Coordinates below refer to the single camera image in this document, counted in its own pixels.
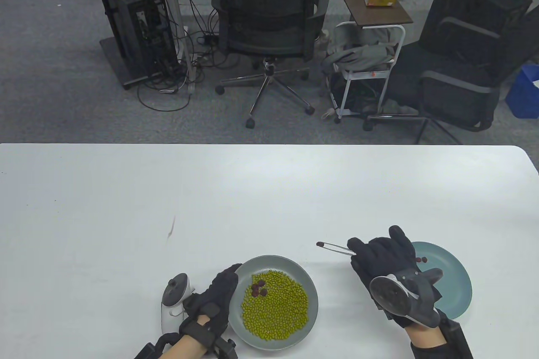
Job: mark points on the person's left hand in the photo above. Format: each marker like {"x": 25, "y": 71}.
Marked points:
{"x": 219, "y": 291}

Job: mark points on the person's right hand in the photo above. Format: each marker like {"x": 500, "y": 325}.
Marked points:
{"x": 383, "y": 258}

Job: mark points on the metal tweezers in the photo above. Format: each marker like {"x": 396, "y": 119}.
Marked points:
{"x": 326, "y": 244}

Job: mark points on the grey plate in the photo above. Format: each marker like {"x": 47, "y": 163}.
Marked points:
{"x": 273, "y": 261}

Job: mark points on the pile of green beans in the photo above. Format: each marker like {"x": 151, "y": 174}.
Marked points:
{"x": 278, "y": 312}

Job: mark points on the teal plate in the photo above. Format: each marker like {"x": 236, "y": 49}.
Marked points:
{"x": 454, "y": 287}

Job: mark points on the person's left forearm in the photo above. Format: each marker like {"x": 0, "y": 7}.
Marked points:
{"x": 185, "y": 348}

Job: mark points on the person's right forearm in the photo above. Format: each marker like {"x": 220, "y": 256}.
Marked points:
{"x": 425, "y": 336}

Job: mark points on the grey shoe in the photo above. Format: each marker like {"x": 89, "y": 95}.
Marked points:
{"x": 400, "y": 108}

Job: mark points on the black padded office chair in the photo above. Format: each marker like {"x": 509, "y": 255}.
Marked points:
{"x": 454, "y": 98}

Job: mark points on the grey jacket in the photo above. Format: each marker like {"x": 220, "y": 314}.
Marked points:
{"x": 362, "y": 56}

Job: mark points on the blue plastic bin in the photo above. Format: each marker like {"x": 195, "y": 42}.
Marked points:
{"x": 524, "y": 94}

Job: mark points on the brown top side table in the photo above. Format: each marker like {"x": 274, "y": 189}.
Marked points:
{"x": 370, "y": 14}

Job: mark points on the black power strip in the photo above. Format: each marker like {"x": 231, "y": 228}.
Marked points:
{"x": 208, "y": 40}

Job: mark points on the black mesh office chair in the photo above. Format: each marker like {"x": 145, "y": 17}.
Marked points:
{"x": 265, "y": 1}

